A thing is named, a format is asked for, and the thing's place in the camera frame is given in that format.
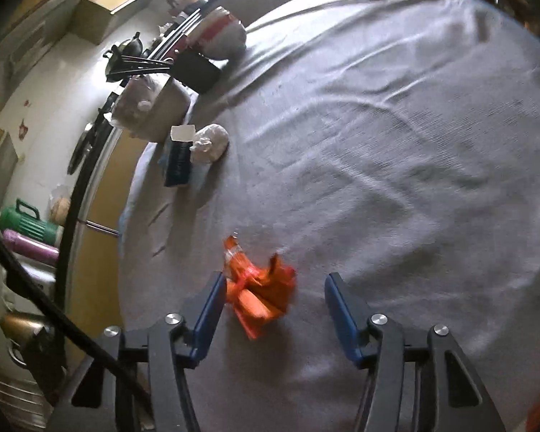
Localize orange snack wrapper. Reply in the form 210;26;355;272
224;235;296;340

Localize blue tissue pack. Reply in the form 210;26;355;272
163;125;196;187

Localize white paper ball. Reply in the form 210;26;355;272
190;124;229;164

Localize purple thermos bottle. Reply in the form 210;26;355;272
3;229;59;266

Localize green thermos jug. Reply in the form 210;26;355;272
0;199;64;248

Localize grey tablecloth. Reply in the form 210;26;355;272
119;0;540;431

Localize white covered bowl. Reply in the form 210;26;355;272
110;74;191;143

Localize black chopstick holder cup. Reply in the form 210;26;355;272
170;49;221;95

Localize black wok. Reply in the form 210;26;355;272
103;31;144;83

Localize red white stacked bowls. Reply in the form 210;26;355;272
188;6;247;60

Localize black cable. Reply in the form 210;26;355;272
0;219;154;415

